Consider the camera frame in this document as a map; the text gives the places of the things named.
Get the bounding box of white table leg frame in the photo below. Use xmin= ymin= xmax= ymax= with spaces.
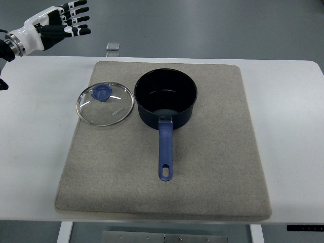
xmin=56 ymin=221 xmax=73 ymax=243

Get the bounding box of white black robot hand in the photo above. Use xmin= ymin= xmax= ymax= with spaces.
xmin=4 ymin=1 xmax=91 ymax=57

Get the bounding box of black table control panel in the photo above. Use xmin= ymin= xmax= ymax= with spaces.
xmin=287 ymin=225 xmax=324 ymax=232

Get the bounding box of metal plate under table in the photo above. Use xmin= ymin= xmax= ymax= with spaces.
xmin=101 ymin=231 xmax=228 ymax=243

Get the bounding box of dark blue saucepan blue handle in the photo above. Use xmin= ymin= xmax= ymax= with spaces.
xmin=134 ymin=68 xmax=197 ymax=182

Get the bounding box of glass pot lid blue knob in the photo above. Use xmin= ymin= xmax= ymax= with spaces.
xmin=76 ymin=82 xmax=135 ymax=127

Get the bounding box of small clear floor plate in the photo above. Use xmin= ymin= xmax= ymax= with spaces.
xmin=106 ymin=43 xmax=120 ymax=51

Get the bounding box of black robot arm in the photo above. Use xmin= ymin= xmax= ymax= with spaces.
xmin=1 ymin=29 xmax=16 ymax=91

